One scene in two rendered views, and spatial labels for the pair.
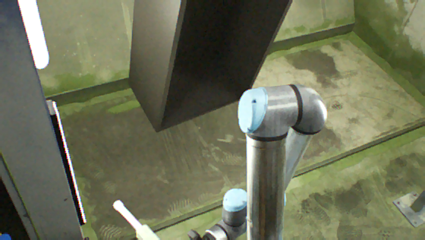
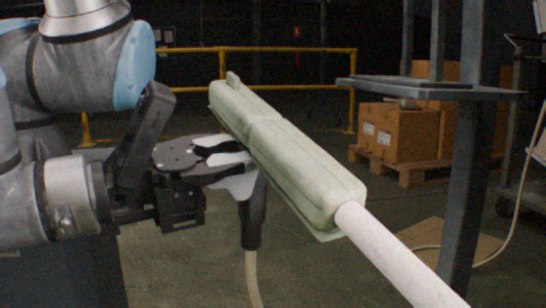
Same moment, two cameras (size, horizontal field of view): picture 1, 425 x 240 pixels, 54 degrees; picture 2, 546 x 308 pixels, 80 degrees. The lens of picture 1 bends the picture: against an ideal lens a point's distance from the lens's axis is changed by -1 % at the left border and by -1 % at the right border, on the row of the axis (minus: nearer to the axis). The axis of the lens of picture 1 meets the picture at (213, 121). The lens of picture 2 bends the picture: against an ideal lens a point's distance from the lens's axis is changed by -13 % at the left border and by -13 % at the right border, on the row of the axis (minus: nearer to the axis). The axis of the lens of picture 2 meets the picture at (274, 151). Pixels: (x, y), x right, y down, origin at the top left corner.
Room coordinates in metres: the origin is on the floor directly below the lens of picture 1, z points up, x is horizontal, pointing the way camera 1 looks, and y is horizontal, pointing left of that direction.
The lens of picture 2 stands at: (1.03, 0.26, 0.82)
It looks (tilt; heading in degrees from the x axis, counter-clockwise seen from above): 13 degrees down; 201
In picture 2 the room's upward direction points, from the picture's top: straight up
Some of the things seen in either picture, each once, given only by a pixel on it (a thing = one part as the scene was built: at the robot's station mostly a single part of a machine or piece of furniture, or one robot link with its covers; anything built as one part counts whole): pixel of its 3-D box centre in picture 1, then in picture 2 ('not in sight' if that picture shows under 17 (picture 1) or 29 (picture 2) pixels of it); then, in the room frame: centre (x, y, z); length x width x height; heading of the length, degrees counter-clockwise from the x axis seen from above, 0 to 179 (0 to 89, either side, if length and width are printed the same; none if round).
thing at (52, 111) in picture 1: (68, 172); not in sight; (0.79, 0.46, 0.96); 0.06 x 0.02 x 0.63; 33
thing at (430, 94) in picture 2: not in sight; (413, 87); (0.32, 0.26, 0.78); 0.33 x 0.17 x 0.01; 33
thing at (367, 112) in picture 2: not in sight; (387, 126); (-2.06, 0.08, 0.32); 0.38 x 0.29 x 0.36; 131
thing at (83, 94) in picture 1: (220, 60); not in sight; (2.57, 0.02, 0.11); 2.70 x 0.02 x 0.13; 123
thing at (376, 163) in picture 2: not in sight; (433, 157); (-2.15, 0.48, 0.07); 1.20 x 0.80 x 0.14; 130
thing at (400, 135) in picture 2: not in sight; (406, 133); (-1.80, 0.23, 0.32); 0.38 x 0.29 x 0.36; 130
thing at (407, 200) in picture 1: (414, 208); not in sight; (1.52, -1.33, 0.01); 0.20 x 0.20 x 0.01; 33
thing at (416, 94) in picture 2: not in sight; (421, 87); (0.31, 0.28, 0.78); 0.31 x 0.23 x 0.01; 33
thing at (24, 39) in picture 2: not in sight; (17, 69); (0.62, -0.40, 0.83); 0.17 x 0.15 x 0.18; 111
